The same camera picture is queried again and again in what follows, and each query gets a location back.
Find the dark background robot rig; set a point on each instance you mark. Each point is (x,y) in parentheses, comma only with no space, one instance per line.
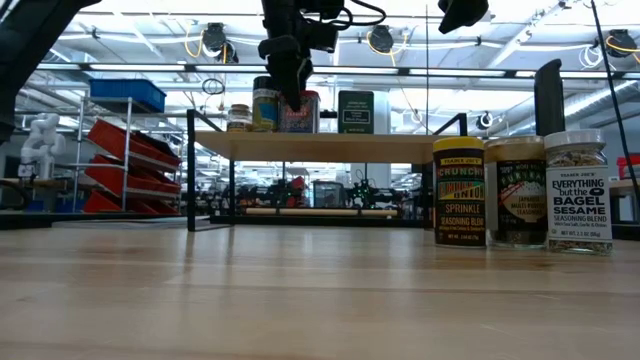
(280,192)
(370,195)

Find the grey background cabinet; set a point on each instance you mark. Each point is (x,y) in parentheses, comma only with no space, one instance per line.
(327,195)

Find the thin black hanging rod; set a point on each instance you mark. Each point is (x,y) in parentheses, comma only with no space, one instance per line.
(427,50)

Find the wooden shelf riser black legs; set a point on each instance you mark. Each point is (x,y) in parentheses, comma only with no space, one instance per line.
(325,147)

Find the tan-lid furikake seasoning jar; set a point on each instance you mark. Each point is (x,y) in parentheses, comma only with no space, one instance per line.
(520,200)

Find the dark green square spice tin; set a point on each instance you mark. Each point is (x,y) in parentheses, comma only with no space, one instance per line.
(356,112)

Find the black equipment rack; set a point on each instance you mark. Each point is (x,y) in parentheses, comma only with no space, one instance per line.
(425,190)

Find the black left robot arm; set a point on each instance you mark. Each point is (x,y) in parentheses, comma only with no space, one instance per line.
(25,40)

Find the red box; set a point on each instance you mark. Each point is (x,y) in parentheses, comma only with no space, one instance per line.
(629,167)

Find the wooden side table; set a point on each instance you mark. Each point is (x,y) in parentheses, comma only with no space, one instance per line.
(625,187)

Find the red-lid smoked paprika tin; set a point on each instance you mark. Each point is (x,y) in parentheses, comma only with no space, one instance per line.
(309,117)

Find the yellow-lid crunchy onion can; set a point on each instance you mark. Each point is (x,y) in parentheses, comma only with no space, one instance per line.
(459,195)

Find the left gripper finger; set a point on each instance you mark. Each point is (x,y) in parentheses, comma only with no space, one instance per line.
(292,80)

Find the blue plastic storage bin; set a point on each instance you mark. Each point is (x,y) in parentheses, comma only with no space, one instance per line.
(125,92)

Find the red storage bin row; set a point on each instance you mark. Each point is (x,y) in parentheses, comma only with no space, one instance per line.
(105,175)
(107,137)
(97,204)

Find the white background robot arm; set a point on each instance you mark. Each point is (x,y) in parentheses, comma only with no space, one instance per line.
(42,145)

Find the thin black slanted pole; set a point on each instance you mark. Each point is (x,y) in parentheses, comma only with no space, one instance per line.
(614,95)

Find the black upright column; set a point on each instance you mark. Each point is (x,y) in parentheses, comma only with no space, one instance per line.
(549,100)

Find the white-lid bagel sesame seasoning jar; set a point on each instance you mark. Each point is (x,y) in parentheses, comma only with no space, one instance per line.
(577,200)

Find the black-lid spice bottle blue label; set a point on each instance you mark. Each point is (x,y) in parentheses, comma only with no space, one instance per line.
(262,112)

